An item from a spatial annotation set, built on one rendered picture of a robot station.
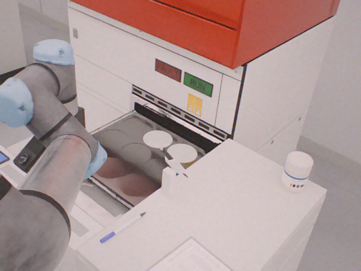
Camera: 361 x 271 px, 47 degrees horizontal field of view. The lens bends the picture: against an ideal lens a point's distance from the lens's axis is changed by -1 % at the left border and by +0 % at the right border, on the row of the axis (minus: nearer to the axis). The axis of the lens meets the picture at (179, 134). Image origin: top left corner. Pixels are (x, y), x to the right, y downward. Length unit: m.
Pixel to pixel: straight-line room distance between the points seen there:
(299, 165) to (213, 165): 0.25
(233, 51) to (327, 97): 1.75
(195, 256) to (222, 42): 0.58
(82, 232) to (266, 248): 0.44
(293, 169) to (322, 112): 1.78
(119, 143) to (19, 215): 1.03
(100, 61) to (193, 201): 0.79
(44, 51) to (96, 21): 0.84
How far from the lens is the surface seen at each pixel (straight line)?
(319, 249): 2.44
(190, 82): 1.37
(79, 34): 1.74
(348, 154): 2.98
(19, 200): 0.41
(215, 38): 1.20
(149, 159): 1.34
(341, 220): 2.66
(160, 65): 1.44
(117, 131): 1.46
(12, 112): 0.74
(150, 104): 1.53
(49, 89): 0.78
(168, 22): 1.30
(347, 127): 2.90
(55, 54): 0.80
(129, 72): 1.58
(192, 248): 1.01
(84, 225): 1.06
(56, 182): 0.54
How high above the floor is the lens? 1.75
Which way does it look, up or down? 36 degrees down
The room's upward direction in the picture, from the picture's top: 6 degrees clockwise
